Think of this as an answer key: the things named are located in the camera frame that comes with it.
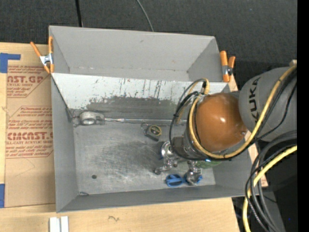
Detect grey metal bin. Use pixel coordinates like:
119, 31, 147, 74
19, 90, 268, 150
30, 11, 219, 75
48, 25, 260, 213

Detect blue sunglasses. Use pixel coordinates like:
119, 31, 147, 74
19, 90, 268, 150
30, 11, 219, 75
165, 172, 203, 188

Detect brown cardboard board red print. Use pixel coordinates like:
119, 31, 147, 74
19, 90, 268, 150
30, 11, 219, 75
0, 42, 56, 208

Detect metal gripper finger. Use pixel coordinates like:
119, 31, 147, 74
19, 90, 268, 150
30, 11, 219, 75
154, 158, 180, 175
185, 160, 203, 186

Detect grey metal ring clamp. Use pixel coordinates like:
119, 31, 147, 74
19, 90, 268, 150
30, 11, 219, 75
79, 111, 106, 126

